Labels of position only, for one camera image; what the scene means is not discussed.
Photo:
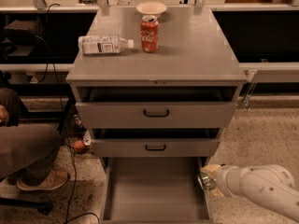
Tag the grey bottom drawer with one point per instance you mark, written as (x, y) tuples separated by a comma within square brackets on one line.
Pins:
[(154, 191)]

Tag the red cola can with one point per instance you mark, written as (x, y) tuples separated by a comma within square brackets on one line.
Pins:
[(149, 33)]

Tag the person's hand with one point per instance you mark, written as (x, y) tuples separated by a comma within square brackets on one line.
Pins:
[(4, 116)]

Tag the grey drawer cabinet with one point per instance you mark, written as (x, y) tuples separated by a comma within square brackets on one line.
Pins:
[(191, 53)]

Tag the white bowl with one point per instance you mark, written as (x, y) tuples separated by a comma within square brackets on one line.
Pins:
[(155, 9)]

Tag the grey middle drawer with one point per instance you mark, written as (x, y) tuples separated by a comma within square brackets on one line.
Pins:
[(168, 142)]

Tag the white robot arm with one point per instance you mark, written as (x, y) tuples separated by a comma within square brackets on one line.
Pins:
[(269, 186)]

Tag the tan shoe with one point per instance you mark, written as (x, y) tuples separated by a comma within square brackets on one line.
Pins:
[(53, 181)]

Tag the black chair base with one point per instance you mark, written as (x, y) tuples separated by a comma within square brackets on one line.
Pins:
[(43, 208)]

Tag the orange ball on floor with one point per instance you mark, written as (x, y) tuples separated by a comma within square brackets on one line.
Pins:
[(78, 146)]

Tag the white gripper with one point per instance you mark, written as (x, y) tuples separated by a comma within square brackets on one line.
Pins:
[(224, 178)]

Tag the seated person's legs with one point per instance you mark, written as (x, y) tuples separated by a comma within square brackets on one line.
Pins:
[(28, 151)]

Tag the grey drawer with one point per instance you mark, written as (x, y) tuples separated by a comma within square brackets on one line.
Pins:
[(168, 142), (154, 191), (149, 107)]

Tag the grey top drawer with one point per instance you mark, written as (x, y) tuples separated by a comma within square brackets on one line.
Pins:
[(149, 107)]

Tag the clear plastic water bottle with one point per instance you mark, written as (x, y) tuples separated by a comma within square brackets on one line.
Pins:
[(103, 44)]

